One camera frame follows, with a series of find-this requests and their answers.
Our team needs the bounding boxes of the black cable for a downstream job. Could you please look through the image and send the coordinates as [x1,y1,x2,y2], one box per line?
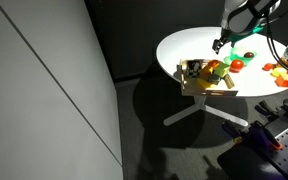
[264,9,288,80]

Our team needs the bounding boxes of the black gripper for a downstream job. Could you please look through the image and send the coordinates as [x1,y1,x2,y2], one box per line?
[212,29,234,55]

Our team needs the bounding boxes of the orange toy cube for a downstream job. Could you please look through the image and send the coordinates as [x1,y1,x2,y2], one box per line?
[274,73,288,88]

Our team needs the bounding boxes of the small red toy tomato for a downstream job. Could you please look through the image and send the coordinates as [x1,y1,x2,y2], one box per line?
[262,62,276,72]

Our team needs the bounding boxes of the black robot stand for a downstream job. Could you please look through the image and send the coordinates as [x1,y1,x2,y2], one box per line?
[217,143,287,180]

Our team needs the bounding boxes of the black purple spring clamp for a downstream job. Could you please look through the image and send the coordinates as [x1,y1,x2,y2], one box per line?
[221,119,242,138]

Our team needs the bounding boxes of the toy orange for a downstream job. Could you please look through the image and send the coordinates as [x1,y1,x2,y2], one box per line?
[208,59,222,69]

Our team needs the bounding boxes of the white table pedestal base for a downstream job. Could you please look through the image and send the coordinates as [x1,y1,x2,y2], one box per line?
[163,95,249,128]

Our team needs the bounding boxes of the green toy block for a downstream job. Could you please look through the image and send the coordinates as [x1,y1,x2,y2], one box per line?
[207,62,231,85]

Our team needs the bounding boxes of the yellow toy banana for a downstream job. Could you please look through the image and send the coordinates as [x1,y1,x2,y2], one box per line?
[196,78,218,90]

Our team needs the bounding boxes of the large red toy tomato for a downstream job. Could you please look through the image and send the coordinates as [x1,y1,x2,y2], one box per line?
[229,59,246,74]

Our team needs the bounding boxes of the green plastic bowl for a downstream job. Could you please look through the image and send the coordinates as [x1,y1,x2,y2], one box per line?
[223,46,258,66]

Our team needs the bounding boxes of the black white patterned cube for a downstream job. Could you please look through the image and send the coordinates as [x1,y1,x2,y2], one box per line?
[186,59,203,79]

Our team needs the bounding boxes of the wooden tray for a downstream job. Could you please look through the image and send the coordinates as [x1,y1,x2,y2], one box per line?
[178,58,239,98]

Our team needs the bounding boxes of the purple clamp with orange tip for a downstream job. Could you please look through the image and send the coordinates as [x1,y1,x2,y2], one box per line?
[242,120,283,151]

